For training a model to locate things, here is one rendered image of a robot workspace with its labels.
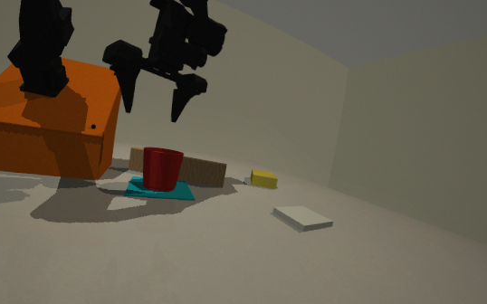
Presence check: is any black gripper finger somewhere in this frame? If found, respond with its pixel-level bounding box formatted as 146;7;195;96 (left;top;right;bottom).
110;62;141;113
171;88;201;122

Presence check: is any yellow rectangular block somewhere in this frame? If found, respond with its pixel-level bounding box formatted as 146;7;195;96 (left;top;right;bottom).
251;169;278;189

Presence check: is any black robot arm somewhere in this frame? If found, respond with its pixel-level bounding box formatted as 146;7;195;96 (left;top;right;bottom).
7;0;227;98

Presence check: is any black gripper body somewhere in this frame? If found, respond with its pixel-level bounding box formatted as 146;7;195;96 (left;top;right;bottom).
102;27;207;93

